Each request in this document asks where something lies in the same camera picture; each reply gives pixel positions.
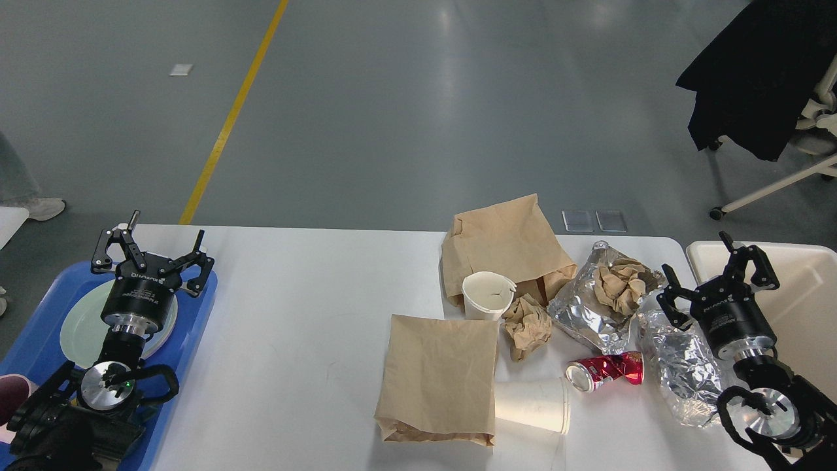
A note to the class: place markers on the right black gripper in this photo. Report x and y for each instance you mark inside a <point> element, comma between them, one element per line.
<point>725,308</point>

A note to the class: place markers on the lying white paper cup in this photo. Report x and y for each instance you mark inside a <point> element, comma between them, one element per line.
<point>544,404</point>

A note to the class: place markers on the brown paper in foil bag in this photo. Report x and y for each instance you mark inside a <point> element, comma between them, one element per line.
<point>622,285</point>

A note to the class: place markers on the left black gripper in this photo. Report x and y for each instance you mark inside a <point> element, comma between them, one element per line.
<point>140,296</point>

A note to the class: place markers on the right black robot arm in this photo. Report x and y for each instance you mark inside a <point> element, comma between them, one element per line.
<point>776,414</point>

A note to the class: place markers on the black jacket on chair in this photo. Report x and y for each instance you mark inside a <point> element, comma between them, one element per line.
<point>753,80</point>

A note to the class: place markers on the beige plastic bin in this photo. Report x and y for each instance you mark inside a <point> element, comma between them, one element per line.
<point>802,311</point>

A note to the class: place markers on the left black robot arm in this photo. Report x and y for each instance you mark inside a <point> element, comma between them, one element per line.
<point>106,350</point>

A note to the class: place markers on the floor outlet plate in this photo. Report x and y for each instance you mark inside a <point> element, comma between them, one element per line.
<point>578,221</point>
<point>611,221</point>

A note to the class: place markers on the upright white paper cup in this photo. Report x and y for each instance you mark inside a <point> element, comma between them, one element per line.
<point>487,295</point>

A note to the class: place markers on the white office chair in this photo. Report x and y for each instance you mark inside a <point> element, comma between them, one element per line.
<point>814,134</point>

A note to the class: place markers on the person's grey trouser leg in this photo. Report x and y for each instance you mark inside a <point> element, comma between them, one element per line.
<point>17,183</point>

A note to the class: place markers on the crumpled brown paper ball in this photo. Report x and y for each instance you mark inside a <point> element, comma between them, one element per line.
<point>527,325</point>

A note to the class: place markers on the mint green plate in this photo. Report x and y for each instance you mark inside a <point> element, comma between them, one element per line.
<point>83,333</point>

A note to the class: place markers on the pink ribbed mug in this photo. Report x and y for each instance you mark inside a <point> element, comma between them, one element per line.
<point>15,390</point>

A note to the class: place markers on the crumpled large brown paper bag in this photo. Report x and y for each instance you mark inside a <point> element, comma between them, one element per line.
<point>513,239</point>

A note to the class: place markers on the crushed red soda can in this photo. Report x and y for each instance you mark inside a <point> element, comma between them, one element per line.
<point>590,374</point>

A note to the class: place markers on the person's white shoe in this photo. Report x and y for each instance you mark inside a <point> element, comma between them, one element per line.
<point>43,209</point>

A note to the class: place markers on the blue plastic tray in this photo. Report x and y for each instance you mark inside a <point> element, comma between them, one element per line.
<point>36,353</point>

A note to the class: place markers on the floor outlet plate right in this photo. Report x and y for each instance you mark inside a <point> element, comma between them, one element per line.
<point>611,221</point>

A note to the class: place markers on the silver foil bag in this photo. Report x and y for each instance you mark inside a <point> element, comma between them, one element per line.
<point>576,311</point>

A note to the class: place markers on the floor outlet plate left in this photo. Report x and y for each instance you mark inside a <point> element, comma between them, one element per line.
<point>578,221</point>

